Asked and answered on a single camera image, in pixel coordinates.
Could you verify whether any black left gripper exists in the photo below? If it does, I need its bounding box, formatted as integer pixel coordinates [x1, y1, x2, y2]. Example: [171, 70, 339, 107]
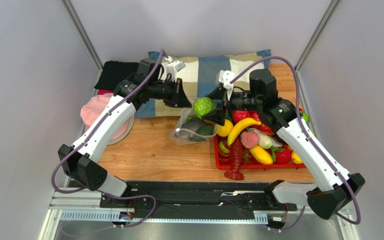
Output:
[148, 77, 192, 109]

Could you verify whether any green toy custard apple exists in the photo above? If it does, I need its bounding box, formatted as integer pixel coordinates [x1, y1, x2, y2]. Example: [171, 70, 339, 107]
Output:
[193, 97, 216, 119]

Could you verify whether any dark green toy avocado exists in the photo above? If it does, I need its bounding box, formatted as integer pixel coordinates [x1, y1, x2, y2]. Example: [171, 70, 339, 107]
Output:
[196, 124, 215, 136]

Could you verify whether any grey toy fish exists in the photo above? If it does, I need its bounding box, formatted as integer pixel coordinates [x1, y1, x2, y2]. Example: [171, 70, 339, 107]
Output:
[174, 116, 206, 139]

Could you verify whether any clear zip top bag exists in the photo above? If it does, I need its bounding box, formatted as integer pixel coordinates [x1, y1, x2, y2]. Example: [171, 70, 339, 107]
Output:
[168, 97, 219, 145]

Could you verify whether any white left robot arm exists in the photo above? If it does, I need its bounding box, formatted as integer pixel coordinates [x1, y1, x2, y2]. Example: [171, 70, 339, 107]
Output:
[58, 58, 192, 197]

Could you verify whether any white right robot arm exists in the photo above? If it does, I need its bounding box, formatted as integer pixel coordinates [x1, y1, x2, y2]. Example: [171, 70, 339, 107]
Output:
[203, 69, 365, 220]

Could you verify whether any red toy apple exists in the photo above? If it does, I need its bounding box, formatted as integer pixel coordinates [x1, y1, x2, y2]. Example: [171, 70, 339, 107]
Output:
[232, 110, 251, 124]

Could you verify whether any yellow toy lemon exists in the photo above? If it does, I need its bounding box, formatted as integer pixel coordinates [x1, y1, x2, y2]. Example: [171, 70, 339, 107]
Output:
[217, 119, 234, 137]

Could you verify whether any yellow toy banana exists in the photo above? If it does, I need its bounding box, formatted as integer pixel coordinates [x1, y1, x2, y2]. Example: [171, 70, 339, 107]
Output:
[226, 117, 262, 146]

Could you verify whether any blue beige checked pillow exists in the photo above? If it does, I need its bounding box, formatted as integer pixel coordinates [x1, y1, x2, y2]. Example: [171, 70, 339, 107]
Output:
[135, 49, 272, 119]

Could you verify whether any red toy lobster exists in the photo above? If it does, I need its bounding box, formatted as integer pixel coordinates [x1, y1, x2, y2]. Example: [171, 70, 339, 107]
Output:
[224, 137, 244, 181]

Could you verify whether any pink toy peach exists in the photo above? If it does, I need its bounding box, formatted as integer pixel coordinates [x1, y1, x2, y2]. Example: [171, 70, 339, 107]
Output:
[240, 131, 260, 149]

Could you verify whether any red plastic tray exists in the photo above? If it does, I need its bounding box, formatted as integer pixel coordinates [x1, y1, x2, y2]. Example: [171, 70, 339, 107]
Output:
[212, 108, 308, 171]

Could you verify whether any yellow toy corn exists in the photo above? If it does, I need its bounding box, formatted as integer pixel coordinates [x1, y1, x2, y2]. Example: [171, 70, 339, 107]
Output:
[249, 145, 274, 165]

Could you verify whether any black folded cloth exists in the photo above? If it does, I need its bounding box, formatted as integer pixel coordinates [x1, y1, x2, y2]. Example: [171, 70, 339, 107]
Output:
[94, 60, 139, 91]

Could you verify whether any pink bucket hat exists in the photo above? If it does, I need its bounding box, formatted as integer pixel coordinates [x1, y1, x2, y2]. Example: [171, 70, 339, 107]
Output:
[79, 94, 136, 146]

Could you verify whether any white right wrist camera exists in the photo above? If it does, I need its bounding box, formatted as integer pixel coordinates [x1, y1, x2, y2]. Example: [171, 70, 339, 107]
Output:
[215, 70, 236, 101]

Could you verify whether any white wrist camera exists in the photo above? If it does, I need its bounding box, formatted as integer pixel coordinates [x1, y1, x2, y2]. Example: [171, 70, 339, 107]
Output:
[215, 70, 236, 101]
[165, 56, 186, 82]

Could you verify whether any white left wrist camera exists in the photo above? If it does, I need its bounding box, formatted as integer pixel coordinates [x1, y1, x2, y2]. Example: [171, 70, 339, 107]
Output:
[165, 56, 186, 82]

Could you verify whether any black mounting rail base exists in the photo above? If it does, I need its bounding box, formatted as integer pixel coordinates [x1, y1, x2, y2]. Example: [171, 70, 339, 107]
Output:
[99, 181, 298, 220]

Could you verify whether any white slotted cable duct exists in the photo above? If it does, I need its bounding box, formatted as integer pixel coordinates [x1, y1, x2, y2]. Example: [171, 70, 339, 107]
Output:
[59, 208, 269, 225]

